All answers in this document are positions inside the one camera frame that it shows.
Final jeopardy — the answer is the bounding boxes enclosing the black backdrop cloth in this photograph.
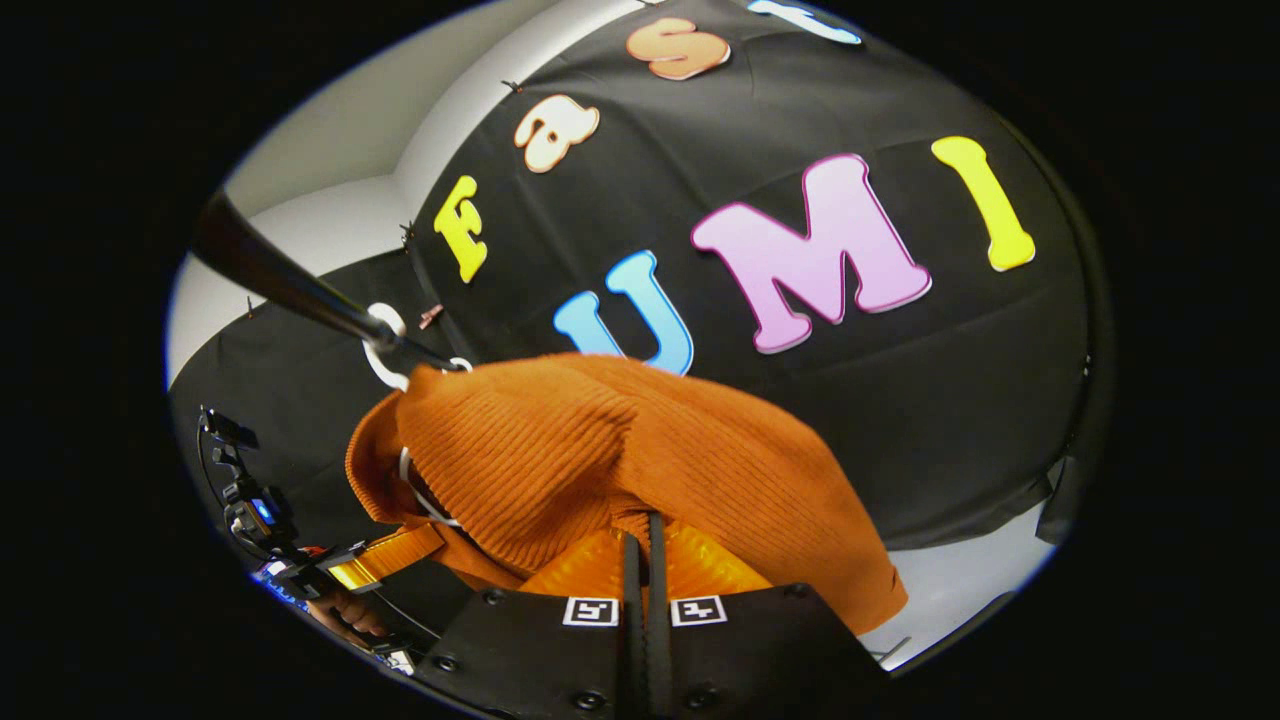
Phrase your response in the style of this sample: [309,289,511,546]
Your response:
[168,0,1096,561]

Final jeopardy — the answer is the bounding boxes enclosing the orange corduroy shirt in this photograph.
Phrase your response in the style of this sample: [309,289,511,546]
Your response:
[344,351,911,637]

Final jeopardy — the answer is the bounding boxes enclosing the black clothes rack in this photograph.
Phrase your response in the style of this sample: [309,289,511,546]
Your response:
[188,188,471,377]

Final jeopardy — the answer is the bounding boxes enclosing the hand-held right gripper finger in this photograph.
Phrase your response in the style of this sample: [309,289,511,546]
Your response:
[413,528,647,720]
[645,510,893,720]

